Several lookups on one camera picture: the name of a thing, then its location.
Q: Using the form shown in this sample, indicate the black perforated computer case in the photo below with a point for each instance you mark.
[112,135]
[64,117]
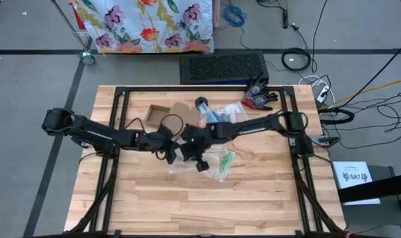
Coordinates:
[220,67]

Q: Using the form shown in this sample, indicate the small dark round container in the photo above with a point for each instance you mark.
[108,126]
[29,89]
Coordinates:
[200,100]

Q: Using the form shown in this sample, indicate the grey side table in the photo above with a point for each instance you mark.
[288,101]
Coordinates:
[369,218]

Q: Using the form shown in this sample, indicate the white power strip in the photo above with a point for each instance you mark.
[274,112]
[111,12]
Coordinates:
[322,94]

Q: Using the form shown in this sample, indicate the black bar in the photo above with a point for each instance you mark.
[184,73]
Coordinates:
[385,186]

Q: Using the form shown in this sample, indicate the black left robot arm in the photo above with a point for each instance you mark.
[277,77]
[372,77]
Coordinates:
[98,135]

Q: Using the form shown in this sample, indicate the white paper sign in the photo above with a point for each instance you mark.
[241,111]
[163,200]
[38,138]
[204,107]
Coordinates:
[352,170]

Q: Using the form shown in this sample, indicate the red resistance band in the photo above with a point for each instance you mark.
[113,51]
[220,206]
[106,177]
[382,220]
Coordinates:
[260,99]

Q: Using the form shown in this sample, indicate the black power strip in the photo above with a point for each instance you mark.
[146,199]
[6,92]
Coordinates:
[285,16]

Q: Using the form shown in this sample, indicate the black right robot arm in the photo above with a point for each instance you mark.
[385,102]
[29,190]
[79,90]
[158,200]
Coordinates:
[253,124]

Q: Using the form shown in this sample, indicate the wide blue rubber band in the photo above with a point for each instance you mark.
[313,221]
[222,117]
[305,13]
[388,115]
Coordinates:
[217,117]

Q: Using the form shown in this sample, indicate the pink hanging cloth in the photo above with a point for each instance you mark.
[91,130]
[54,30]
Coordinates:
[216,13]

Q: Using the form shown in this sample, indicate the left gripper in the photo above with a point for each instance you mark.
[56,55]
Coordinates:
[159,139]

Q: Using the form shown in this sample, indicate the floral print curtain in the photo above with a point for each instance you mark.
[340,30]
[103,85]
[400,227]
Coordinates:
[137,26]

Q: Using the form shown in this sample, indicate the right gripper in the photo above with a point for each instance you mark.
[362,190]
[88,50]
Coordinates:
[197,139]

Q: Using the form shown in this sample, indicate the open cardboard box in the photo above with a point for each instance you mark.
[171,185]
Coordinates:
[160,114]

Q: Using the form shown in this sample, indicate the red hanging cloth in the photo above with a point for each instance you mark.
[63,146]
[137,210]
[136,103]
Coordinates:
[77,20]

